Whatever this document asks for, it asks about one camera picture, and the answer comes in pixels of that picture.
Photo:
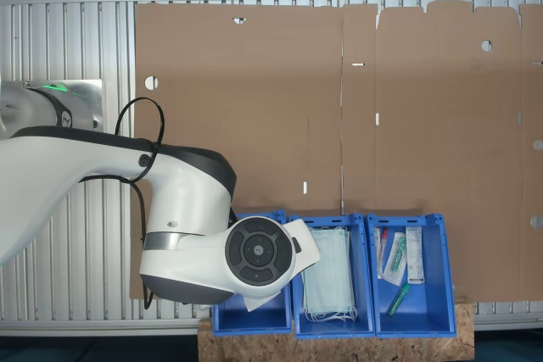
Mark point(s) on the cotton packet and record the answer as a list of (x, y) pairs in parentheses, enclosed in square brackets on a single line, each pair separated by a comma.
[(254, 303)]

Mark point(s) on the blue bin with cotton packet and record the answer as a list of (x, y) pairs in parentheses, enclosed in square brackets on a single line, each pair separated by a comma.
[(254, 321)]

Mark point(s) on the pale green face mask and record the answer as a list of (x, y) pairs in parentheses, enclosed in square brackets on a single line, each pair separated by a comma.
[(339, 230), (331, 277)]

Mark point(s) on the packet with red-capped tube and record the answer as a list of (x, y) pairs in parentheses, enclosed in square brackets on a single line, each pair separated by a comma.
[(380, 252)]

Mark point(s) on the blue bin with masks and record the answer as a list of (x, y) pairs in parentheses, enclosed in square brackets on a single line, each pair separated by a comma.
[(335, 330)]

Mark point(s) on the packet with green syringe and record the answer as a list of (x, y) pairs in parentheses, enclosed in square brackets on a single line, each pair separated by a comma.
[(395, 260)]

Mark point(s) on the loose green capped needle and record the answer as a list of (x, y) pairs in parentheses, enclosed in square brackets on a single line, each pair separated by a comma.
[(399, 299)]

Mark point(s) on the chipboard panel under bins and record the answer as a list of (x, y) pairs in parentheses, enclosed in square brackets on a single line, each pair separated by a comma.
[(339, 349)]

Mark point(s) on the white printed flat packet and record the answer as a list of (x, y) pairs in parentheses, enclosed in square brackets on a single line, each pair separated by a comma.
[(415, 256)]

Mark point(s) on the brown cardboard sheet with slots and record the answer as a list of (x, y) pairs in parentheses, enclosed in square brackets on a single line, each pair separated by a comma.
[(254, 124)]

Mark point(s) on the blue bin with medical packets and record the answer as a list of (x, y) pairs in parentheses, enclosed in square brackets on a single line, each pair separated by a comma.
[(428, 307)]

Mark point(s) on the brown cardboard sheet with flaps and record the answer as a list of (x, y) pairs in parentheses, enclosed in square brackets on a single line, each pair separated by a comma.
[(445, 146)]

